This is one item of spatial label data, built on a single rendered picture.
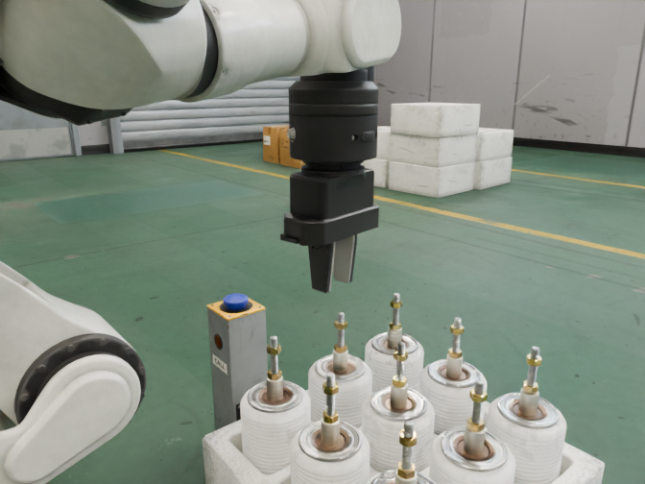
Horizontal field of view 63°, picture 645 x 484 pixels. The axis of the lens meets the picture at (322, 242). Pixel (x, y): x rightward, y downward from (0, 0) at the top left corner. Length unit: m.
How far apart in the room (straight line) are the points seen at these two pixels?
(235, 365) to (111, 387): 0.27
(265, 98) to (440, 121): 3.59
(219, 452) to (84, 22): 0.60
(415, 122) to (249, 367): 2.59
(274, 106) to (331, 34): 6.12
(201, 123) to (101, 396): 5.47
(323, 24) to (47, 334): 0.44
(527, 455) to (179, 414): 0.71
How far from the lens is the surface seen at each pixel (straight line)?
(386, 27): 0.50
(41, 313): 0.65
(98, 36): 0.31
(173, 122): 5.89
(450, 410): 0.80
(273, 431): 0.72
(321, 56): 0.44
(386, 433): 0.71
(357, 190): 0.54
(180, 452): 1.09
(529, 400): 0.75
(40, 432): 0.66
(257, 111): 6.40
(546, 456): 0.76
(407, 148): 3.37
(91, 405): 0.66
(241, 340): 0.86
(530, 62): 6.29
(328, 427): 0.65
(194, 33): 0.33
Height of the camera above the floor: 0.66
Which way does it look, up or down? 17 degrees down
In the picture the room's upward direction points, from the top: straight up
